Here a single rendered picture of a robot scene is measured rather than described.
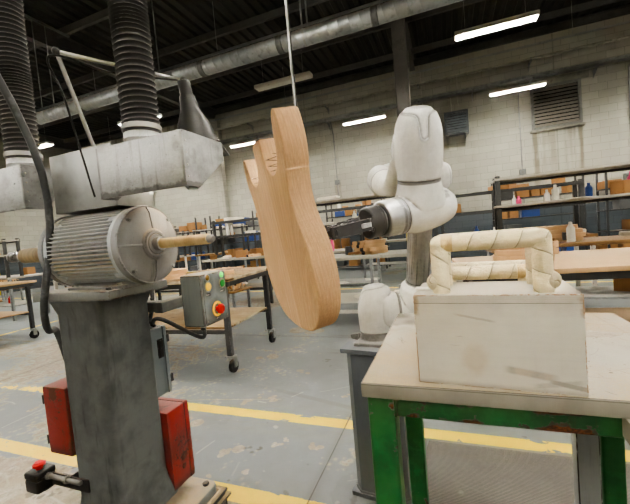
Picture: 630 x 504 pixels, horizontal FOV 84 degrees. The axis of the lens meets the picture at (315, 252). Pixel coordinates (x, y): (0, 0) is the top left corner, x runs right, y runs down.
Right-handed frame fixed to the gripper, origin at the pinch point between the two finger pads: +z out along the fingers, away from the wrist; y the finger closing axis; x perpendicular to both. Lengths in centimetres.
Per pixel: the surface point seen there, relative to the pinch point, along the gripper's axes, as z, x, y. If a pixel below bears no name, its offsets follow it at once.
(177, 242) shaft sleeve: 24, 5, 44
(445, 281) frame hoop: -20.1, -13.1, -19.1
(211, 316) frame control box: 19, -25, 69
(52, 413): 77, -43, 74
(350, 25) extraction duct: -276, 263, 387
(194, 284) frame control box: 22, -11, 68
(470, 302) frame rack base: -21.5, -17.1, -22.9
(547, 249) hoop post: -32.1, -9.7, -31.0
